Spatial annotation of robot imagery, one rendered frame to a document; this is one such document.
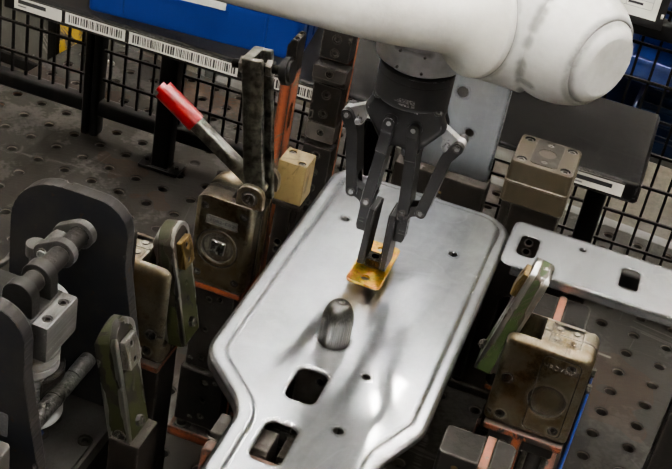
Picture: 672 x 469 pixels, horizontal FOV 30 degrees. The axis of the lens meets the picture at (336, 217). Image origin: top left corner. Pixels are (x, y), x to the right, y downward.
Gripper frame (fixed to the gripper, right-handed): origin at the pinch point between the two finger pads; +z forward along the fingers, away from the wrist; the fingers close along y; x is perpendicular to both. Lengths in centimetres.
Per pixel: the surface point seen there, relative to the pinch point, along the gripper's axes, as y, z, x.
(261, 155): -13.7, -5.7, -1.8
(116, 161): -54, 35, 50
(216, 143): -19.2, -4.8, -0.7
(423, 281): 5.4, 5.4, 2.0
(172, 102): -24.5, -8.1, -1.0
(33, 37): -132, 81, 160
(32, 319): -17.2, -10.2, -42.0
